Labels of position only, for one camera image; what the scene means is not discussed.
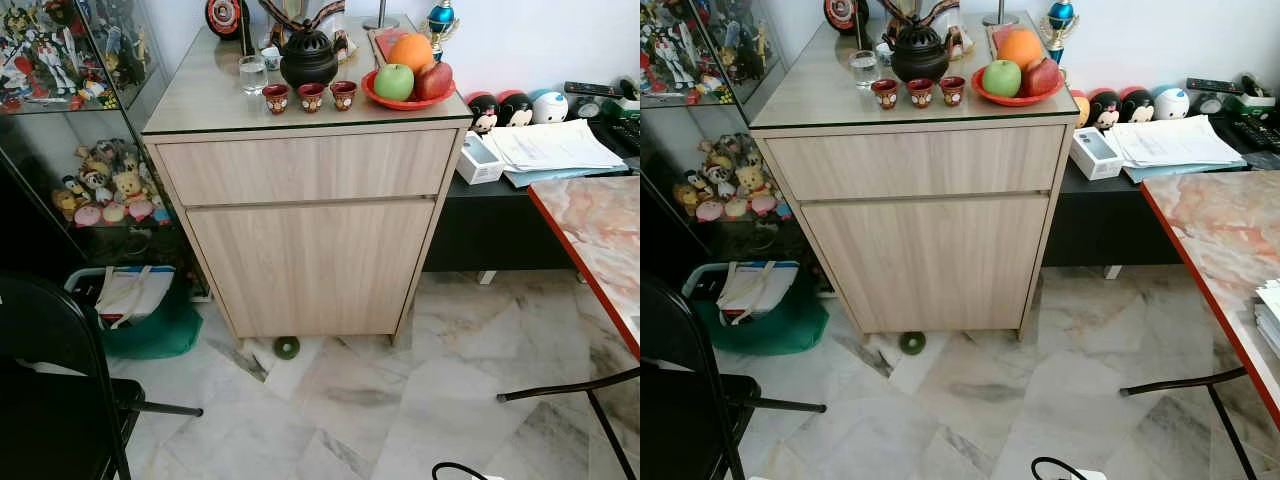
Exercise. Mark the marble table red edge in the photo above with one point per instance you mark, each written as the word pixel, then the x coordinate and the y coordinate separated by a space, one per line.
pixel 1220 240
pixel 600 230

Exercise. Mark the pink round plush toy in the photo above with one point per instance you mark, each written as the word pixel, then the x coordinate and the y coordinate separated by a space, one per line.
pixel 709 210
pixel 87 215

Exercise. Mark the glass display cabinet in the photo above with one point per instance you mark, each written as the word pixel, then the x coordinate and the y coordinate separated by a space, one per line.
pixel 40 150
pixel 670 150

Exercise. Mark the light blue folder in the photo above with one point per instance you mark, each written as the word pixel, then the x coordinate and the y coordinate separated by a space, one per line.
pixel 560 176
pixel 1180 171

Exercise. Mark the black keyboard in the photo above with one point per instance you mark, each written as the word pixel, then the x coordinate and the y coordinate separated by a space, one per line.
pixel 1255 130
pixel 628 132

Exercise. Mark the yellow bear plush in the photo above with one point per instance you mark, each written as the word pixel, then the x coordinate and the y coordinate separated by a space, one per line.
pixel 751 181
pixel 130 187

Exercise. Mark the stack of white papers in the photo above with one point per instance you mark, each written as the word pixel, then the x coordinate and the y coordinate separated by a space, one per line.
pixel 550 145
pixel 1170 140

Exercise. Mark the white green container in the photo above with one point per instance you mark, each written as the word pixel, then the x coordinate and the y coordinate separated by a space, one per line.
pixel 628 100
pixel 1250 98

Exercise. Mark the black low console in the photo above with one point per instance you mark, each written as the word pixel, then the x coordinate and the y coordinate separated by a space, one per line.
pixel 490 230
pixel 1100 225

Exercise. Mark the black remote control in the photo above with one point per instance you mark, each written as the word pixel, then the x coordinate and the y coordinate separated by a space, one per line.
pixel 592 89
pixel 1214 86

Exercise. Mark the white blue round toy head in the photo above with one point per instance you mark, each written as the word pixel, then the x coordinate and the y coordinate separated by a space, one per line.
pixel 1170 103
pixel 549 106

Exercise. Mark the black folding chair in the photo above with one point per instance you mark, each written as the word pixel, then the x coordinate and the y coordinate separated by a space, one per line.
pixel 680 400
pixel 50 400

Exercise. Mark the green bag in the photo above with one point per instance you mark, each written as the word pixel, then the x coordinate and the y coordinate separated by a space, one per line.
pixel 160 335
pixel 780 332

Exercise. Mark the white robot model figure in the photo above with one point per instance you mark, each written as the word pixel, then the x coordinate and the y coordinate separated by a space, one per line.
pixel 52 62
pixel 676 55

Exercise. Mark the red fruit plate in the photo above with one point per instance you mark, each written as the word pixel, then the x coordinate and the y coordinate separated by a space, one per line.
pixel 440 101
pixel 1000 100

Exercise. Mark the red apple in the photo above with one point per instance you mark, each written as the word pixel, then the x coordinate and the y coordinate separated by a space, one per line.
pixel 1044 77
pixel 436 80

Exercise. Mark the clear drinking glass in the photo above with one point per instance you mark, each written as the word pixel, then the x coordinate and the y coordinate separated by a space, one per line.
pixel 252 78
pixel 864 72

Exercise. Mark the light wooden cabinet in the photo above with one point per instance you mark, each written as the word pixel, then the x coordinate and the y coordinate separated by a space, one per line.
pixel 920 235
pixel 310 240

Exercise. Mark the small red cup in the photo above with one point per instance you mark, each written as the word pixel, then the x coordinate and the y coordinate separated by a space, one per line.
pixel 884 93
pixel 275 98
pixel 343 94
pixel 952 90
pixel 311 96
pixel 920 92

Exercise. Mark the green round disc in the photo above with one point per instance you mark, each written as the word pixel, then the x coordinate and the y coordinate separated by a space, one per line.
pixel 287 348
pixel 911 344

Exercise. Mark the green apple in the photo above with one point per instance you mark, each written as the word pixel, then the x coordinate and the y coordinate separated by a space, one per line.
pixel 1001 78
pixel 393 83

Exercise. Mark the orange fruit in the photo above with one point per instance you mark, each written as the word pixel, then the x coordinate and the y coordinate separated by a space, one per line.
pixel 411 52
pixel 1020 48

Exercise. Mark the blue gold trophy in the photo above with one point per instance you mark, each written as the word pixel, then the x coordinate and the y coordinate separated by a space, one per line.
pixel 1060 14
pixel 441 15

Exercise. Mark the round red black ornament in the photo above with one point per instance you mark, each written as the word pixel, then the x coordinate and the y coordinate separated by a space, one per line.
pixel 842 12
pixel 225 15

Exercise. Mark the black incense burner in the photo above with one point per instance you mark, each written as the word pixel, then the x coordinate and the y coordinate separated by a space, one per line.
pixel 308 62
pixel 920 58

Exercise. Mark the metal lamp base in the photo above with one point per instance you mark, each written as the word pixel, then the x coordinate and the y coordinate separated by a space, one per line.
pixel 1000 19
pixel 380 22

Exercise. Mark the dark horn-shaped ornament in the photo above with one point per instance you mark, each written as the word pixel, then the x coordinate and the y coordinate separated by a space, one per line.
pixel 330 12
pixel 940 10

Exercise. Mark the orange round toy head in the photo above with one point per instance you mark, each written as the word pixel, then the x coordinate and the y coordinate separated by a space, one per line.
pixel 1080 108

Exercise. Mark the white paper pile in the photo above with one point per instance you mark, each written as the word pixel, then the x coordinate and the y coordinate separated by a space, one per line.
pixel 1270 315

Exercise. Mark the black metal chair frame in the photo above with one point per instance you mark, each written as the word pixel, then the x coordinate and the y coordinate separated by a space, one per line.
pixel 1180 383
pixel 560 386

